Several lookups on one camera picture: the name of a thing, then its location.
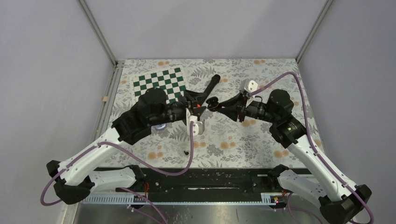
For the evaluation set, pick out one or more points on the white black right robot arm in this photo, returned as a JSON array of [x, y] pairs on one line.
[[338, 198]]

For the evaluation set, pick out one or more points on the purple earbud charging case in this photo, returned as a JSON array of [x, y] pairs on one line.
[[160, 127]]

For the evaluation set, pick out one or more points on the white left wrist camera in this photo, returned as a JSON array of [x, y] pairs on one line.
[[194, 126]]

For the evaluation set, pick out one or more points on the white slotted cable duct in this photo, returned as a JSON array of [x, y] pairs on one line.
[[187, 198]]

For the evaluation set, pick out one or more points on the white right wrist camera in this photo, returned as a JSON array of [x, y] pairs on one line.
[[248, 86]]

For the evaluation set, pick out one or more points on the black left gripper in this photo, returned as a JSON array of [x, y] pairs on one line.
[[191, 96]]

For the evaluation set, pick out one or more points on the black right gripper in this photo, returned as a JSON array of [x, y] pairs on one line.
[[235, 106]]

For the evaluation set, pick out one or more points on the green white checkered board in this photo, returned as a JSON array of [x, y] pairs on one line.
[[171, 80]]

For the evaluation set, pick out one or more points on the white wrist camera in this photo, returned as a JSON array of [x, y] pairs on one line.
[[248, 86], [194, 126]]

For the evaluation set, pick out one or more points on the floral patterned table mat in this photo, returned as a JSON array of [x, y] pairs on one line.
[[224, 143]]

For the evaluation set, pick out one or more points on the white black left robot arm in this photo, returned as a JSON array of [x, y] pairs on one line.
[[76, 178]]

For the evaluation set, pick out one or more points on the black marker orange cap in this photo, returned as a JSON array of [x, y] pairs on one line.
[[212, 83]]

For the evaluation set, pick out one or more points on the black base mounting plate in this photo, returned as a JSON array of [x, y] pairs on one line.
[[252, 180]]

